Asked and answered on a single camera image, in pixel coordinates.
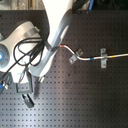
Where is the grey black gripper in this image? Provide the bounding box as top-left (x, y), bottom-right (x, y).
top-left (12, 71), bottom-right (34, 108)

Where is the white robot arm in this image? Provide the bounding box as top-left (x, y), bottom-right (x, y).
top-left (0, 0), bottom-right (73, 108)

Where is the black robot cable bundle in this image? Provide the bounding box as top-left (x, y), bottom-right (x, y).
top-left (0, 35), bottom-right (46, 88)

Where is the grey cable clip lower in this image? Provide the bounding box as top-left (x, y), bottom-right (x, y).
top-left (69, 57), bottom-right (76, 64)

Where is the white routed cable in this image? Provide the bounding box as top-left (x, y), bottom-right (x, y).
top-left (59, 43), bottom-right (128, 61)

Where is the grey cable clip upper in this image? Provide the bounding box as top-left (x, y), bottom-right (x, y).
top-left (76, 48), bottom-right (83, 56)

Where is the grey tall cable clip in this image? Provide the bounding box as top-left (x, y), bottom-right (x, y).
top-left (100, 48), bottom-right (107, 69)

